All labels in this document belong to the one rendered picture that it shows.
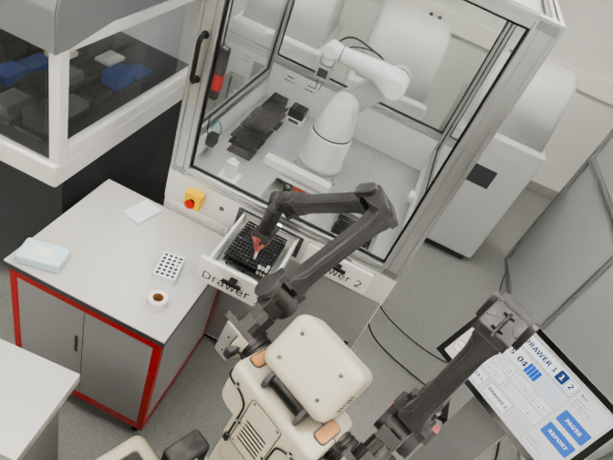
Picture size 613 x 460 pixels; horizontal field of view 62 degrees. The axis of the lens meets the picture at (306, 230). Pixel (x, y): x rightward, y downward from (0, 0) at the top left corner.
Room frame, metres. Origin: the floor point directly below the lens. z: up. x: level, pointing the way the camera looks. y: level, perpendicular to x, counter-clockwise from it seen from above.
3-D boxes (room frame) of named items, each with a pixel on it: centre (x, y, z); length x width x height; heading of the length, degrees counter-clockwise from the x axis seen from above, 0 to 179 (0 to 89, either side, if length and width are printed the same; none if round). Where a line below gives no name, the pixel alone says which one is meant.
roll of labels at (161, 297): (1.10, 0.37, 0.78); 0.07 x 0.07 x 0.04
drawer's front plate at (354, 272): (1.54, -0.17, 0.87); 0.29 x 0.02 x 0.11; 86
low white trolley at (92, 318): (1.28, 0.57, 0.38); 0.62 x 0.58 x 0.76; 86
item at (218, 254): (1.45, 0.15, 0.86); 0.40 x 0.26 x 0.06; 176
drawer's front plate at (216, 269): (1.24, 0.16, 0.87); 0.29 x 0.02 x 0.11; 86
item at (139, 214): (1.48, 0.64, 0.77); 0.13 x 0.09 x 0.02; 162
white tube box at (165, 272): (1.26, 0.41, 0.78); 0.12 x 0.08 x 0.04; 8
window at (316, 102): (1.58, 0.10, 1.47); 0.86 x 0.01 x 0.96; 86
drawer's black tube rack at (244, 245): (1.44, 0.15, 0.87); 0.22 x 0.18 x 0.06; 176
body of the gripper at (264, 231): (1.35, 0.13, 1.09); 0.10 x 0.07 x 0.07; 169
